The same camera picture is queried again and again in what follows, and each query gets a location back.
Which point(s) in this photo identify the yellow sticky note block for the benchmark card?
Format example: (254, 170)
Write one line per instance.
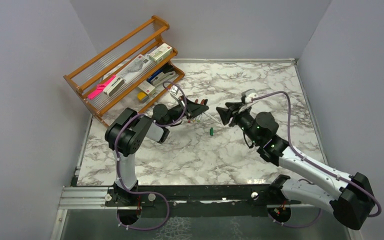
(142, 97)

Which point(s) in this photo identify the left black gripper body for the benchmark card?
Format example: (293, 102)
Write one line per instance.
(175, 112)

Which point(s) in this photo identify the pink highlighter pack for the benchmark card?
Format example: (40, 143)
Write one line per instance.
(100, 88)

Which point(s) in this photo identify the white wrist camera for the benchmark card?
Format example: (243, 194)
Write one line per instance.
(175, 92)
(248, 96)

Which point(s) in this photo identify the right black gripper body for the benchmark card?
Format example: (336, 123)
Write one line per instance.
(245, 121)

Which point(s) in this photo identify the small white red box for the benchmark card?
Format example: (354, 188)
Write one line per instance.
(147, 88)

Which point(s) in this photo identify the white black box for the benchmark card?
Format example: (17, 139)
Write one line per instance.
(113, 86)

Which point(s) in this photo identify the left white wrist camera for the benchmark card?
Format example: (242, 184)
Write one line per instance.
(175, 92)

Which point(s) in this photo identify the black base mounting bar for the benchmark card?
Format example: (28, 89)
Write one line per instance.
(261, 194)

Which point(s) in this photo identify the blue black stapler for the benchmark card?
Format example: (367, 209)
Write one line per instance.
(158, 76)

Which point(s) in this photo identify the aluminium frame rail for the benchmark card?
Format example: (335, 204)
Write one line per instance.
(83, 198)

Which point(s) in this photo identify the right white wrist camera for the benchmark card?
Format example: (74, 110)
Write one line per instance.
(248, 96)

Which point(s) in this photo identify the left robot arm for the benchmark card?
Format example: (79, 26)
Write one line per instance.
(126, 134)

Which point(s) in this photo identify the white green box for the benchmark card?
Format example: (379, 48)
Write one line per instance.
(160, 53)

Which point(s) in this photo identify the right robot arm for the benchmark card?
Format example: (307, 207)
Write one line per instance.
(349, 198)

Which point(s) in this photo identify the wooden shelf rack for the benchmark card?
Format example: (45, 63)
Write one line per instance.
(111, 61)

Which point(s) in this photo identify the long white package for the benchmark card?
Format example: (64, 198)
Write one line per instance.
(135, 68)

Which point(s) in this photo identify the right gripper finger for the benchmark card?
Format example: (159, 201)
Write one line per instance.
(237, 106)
(227, 116)

